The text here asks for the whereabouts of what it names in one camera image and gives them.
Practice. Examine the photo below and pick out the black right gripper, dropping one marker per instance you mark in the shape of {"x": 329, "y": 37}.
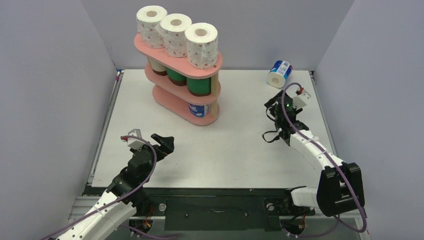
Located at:
{"x": 276, "y": 108}

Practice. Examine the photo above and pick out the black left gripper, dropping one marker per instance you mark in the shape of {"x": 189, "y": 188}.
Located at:
{"x": 166, "y": 143}

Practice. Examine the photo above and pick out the blue white packaged roll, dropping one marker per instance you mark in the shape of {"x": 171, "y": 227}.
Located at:
{"x": 279, "y": 74}

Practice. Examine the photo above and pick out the pink three-tier wooden shelf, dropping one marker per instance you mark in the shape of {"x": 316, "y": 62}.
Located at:
{"x": 177, "y": 98}

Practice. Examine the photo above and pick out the blue Tempo packaged roll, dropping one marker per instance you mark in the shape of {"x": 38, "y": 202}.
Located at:
{"x": 199, "y": 111}

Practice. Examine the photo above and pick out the green brown roll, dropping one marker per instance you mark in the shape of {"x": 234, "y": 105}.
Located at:
{"x": 199, "y": 87}
{"x": 176, "y": 78}

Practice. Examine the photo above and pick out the cream brown paper roll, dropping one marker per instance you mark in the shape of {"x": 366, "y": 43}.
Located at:
{"x": 157, "y": 67}

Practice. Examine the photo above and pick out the white dotted toilet roll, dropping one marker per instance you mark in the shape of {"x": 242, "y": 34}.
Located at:
{"x": 148, "y": 18}
{"x": 172, "y": 29}
{"x": 202, "y": 45}

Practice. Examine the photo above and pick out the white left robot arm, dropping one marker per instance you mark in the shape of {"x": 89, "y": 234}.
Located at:
{"x": 125, "y": 196}

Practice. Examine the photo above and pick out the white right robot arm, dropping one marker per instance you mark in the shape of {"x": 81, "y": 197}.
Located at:
{"x": 340, "y": 187}

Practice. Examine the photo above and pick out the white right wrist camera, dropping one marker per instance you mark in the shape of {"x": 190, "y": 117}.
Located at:
{"x": 301, "y": 99}

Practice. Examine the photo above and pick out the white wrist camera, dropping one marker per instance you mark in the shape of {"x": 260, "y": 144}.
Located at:
{"x": 301, "y": 99}
{"x": 133, "y": 139}

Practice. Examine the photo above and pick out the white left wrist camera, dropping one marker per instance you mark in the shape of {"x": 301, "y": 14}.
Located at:
{"x": 133, "y": 139}

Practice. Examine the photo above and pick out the aluminium table edge rail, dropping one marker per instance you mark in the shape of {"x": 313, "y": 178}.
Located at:
{"x": 110, "y": 107}

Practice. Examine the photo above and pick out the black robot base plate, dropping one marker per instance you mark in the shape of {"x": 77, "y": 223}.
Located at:
{"x": 216, "y": 209}

